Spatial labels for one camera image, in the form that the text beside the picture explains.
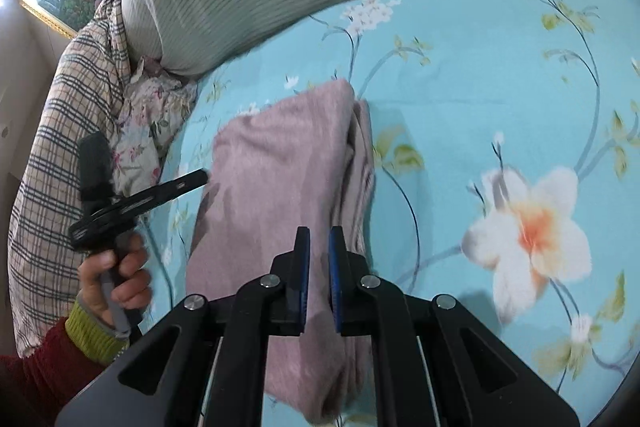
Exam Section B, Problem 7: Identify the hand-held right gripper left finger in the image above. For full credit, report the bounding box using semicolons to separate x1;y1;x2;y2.
54;227;312;427

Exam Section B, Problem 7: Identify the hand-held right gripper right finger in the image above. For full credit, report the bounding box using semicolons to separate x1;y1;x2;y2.
327;226;581;427

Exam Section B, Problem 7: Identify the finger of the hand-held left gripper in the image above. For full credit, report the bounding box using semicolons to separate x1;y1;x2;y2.
115;169;208;215

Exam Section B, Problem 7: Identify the lilac long-sleeve sweater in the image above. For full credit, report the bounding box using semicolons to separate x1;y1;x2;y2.
186;79;376;425

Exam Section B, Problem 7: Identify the person's left forearm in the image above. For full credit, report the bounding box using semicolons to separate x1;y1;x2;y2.
0;299;131;427

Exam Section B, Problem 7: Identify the person's left hand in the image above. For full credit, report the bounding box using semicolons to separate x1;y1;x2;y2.
77;232;153;328

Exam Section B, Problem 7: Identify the plaid blanket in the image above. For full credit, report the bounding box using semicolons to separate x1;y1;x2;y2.
9;0;133;358

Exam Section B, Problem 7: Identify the floral pillow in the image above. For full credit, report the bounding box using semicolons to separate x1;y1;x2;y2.
111;57;198;188

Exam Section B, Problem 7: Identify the blue floral bed sheet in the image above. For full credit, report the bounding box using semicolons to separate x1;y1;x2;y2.
135;0;640;427

